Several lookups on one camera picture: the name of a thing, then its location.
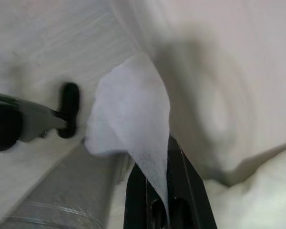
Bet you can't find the cream cartoon print quilt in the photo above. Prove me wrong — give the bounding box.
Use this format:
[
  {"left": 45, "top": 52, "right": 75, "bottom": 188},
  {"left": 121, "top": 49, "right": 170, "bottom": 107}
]
[{"left": 204, "top": 140, "right": 286, "bottom": 229}]

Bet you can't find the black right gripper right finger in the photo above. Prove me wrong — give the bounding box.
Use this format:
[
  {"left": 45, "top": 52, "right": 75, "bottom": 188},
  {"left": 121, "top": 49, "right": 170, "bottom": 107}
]
[{"left": 166, "top": 135, "right": 218, "bottom": 229}]

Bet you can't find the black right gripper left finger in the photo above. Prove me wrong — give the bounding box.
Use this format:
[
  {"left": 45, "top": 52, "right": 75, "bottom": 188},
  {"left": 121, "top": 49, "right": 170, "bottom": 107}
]
[{"left": 123, "top": 161, "right": 158, "bottom": 229}]

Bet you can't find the grey right robot leg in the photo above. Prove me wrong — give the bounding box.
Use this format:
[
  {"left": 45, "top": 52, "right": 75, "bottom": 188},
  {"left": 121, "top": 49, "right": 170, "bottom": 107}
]
[{"left": 2, "top": 142, "right": 126, "bottom": 229}]

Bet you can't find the white tissue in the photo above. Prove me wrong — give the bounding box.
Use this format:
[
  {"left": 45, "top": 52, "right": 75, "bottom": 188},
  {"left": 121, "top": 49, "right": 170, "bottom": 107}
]
[{"left": 84, "top": 55, "right": 172, "bottom": 225}]

